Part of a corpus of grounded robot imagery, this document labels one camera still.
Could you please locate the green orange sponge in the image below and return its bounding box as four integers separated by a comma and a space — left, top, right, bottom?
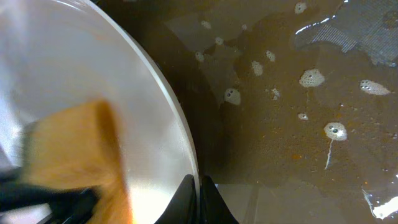
20, 100, 133, 223

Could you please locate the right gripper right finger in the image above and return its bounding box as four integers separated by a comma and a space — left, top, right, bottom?
200, 175, 238, 224

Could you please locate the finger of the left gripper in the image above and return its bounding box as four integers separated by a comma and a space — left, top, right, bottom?
1, 169, 99, 224

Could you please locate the brown serving tray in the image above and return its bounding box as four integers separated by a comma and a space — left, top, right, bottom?
98, 0, 397, 223

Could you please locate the pinkish white plate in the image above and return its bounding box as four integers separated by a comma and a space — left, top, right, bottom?
1, 0, 200, 223

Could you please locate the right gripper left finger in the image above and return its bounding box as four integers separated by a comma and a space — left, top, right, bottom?
155, 174, 197, 224

